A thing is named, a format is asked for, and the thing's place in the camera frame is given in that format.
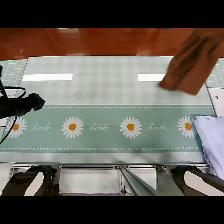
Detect brown T-shirt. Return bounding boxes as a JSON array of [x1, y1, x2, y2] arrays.
[[158, 28, 224, 96]]

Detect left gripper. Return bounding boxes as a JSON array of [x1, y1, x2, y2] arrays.
[[25, 92, 46, 112]]

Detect pale blue garment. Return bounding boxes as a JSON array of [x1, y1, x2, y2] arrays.
[[192, 115, 224, 181]]

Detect silver frame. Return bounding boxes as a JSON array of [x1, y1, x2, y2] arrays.
[[0, 161, 224, 197]]

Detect black cable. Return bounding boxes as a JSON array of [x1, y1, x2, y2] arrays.
[[0, 85, 28, 145]]

